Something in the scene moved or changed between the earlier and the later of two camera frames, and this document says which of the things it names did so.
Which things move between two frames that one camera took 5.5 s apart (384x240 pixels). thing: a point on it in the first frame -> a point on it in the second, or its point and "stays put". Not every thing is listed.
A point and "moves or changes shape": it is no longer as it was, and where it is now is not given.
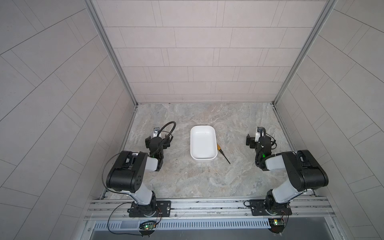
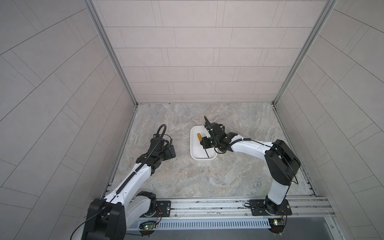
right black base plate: x=266 y=207 stays put
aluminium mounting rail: x=316 y=208 stays put
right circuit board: x=277 y=225 stays put
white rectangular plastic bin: x=203 y=146 stays put
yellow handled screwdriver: x=219 y=148 moves or changes shape
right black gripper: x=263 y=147 -> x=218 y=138
